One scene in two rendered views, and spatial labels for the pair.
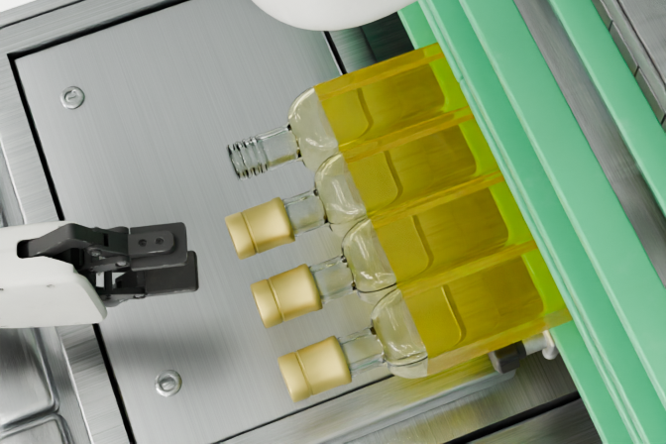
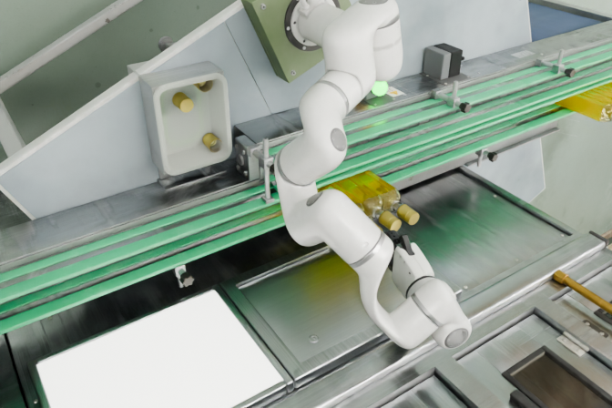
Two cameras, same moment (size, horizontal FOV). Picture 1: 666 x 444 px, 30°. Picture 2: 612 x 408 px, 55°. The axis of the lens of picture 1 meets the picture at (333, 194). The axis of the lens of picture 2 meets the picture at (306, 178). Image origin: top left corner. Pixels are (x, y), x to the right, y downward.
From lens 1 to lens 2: 1.35 m
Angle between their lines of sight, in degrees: 68
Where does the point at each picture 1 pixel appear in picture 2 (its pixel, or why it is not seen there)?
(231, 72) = (290, 295)
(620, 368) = (390, 151)
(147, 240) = (392, 235)
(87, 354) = not seen: hidden behind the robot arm
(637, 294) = (382, 127)
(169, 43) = (280, 314)
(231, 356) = not seen: hidden behind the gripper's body
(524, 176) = (345, 167)
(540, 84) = not seen: hidden behind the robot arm
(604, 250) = (374, 131)
